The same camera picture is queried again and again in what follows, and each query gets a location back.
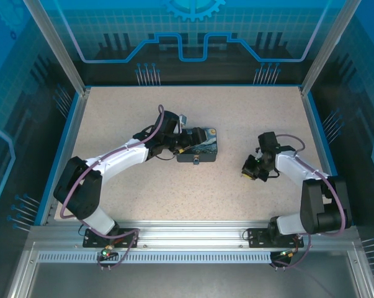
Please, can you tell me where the small circuit board green light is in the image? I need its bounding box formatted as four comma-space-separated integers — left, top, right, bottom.
273, 248, 301, 261
98, 245, 119, 261

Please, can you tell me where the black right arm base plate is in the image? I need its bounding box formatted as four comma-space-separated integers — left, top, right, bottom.
246, 228, 305, 249

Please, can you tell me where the aluminium table side rail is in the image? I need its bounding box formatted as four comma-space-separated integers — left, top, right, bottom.
300, 86, 341, 178
39, 88, 91, 226

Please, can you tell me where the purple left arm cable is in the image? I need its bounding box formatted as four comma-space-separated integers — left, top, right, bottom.
60, 104, 166, 271

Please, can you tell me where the aluminium front rail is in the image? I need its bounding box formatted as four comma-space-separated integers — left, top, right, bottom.
28, 219, 361, 249

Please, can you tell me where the slotted grey cable duct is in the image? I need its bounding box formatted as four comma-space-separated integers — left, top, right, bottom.
36, 251, 279, 264

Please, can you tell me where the starry night print tin box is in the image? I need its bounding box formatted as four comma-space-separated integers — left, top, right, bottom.
176, 126, 219, 164

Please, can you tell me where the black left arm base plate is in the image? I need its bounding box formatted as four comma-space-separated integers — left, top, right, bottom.
82, 227, 140, 249

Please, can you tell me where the aluminium frame post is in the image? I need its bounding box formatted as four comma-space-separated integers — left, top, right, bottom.
299, 0, 362, 97
21, 0, 92, 97

